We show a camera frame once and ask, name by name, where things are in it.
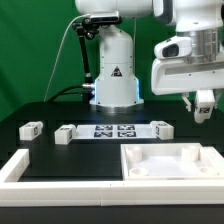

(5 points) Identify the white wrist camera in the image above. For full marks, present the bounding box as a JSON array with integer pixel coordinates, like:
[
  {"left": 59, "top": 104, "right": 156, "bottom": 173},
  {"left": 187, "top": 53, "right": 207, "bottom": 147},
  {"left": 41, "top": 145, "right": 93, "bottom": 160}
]
[{"left": 154, "top": 36, "right": 192, "bottom": 60}]

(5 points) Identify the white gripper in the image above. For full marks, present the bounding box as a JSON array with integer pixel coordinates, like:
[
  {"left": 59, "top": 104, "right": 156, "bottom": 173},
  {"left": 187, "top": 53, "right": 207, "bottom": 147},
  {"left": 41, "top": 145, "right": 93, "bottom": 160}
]
[{"left": 151, "top": 59, "right": 224, "bottom": 112}]

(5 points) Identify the grey camera on mount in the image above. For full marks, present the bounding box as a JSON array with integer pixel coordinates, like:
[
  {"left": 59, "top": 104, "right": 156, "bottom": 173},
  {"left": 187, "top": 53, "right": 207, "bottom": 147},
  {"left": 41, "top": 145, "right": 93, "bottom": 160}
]
[{"left": 90, "top": 11, "right": 119, "bottom": 23}]

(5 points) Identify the white camera cable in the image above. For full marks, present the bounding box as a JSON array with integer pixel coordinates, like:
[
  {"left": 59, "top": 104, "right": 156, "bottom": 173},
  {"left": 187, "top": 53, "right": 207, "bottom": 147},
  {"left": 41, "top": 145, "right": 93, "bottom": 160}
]
[{"left": 43, "top": 13, "right": 92, "bottom": 103}]

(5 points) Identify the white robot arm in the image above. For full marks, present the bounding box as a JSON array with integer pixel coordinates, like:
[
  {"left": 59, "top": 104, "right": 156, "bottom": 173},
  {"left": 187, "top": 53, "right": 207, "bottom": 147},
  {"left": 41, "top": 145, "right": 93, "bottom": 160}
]
[{"left": 75, "top": 0, "right": 224, "bottom": 112}]

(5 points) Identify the white U-shaped fence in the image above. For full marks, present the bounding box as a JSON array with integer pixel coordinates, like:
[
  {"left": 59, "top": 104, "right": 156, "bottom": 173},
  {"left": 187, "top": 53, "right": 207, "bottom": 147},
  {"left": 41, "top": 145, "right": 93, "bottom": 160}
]
[{"left": 0, "top": 149, "right": 224, "bottom": 207}]

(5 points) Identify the black base cable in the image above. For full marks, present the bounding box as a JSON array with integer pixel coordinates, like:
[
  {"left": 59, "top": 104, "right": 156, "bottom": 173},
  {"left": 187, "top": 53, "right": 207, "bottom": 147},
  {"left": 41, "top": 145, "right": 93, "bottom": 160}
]
[{"left": 47, "top": 85, "right": 85, "bottom": 103}]

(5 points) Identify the white sheet with tags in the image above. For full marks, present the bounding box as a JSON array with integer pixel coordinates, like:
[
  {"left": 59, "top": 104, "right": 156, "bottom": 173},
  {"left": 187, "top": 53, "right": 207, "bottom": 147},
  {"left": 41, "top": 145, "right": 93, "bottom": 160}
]
[{"left": 75, "top": 124, "right": 156, "bottom": 139}]

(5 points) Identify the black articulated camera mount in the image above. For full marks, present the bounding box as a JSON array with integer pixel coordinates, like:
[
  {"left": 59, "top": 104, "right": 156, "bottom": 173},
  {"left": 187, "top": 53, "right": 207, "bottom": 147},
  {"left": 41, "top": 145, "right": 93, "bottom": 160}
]
[{"left": 72, "top": 18, "right": 99, "bottom": 102}]

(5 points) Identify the white square table top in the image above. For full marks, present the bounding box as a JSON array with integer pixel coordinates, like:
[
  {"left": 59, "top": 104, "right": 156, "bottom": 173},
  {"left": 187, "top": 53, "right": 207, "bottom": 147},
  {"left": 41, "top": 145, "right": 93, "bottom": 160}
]
[{"left": 121, "top": 143, "right": 224, "bottom": 181}]

